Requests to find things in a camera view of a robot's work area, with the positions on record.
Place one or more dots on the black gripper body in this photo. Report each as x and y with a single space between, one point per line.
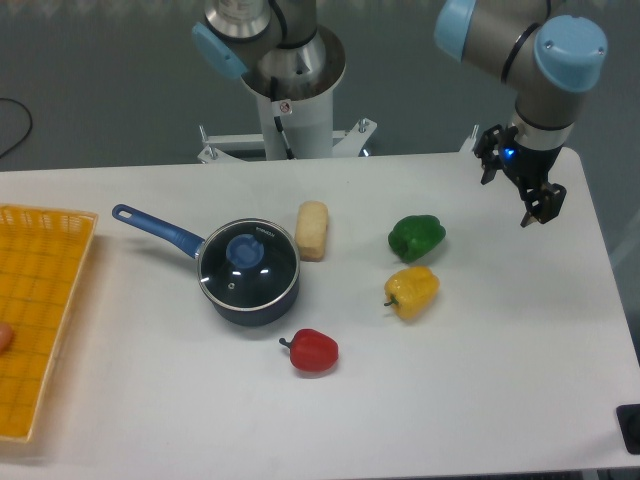
527 168

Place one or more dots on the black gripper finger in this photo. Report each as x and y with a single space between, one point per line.
487 150
543 204

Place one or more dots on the glass lid blue knob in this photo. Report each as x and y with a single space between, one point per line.
248 264

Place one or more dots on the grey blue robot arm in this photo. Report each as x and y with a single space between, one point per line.
551 61

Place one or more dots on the green bell pepper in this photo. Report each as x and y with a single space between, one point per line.
414 236

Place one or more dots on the yellow bell pepper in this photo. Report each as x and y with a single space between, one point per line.
410 291

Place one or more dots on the beige bread loaf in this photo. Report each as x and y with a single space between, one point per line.
312 230

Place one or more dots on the black corner device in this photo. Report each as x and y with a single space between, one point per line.
628 416

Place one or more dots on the red bell pepper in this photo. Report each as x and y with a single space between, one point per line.
311 351

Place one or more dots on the blue saucepan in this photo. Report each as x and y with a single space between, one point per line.
190 244

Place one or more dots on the yellow plastic basket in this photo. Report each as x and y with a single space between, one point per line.
43 252

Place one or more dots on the orange object in basket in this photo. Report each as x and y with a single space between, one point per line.
6 336

